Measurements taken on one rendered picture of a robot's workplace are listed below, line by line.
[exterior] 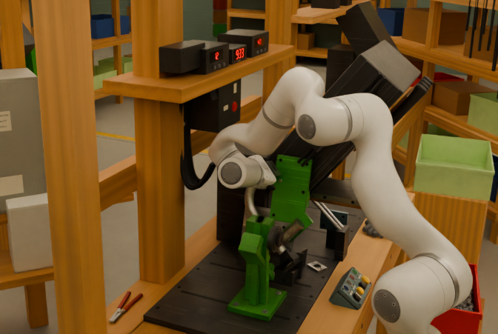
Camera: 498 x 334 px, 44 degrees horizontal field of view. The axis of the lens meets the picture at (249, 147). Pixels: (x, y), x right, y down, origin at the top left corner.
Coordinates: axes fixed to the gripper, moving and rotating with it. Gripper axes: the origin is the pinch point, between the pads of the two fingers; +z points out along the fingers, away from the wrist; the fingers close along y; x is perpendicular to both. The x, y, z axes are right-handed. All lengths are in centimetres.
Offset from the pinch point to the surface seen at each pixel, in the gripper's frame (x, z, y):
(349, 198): -14.2, 14.8, -20.2
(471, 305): -26, 15, -68
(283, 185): -1.3, 2.6, -6.0
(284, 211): 3.4, 3.0, -12.8
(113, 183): 30.5, -33.0, 17.8
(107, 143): 216, 349, 184
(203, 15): 170, 892, 484
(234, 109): -2.8, -1.5, 22.4
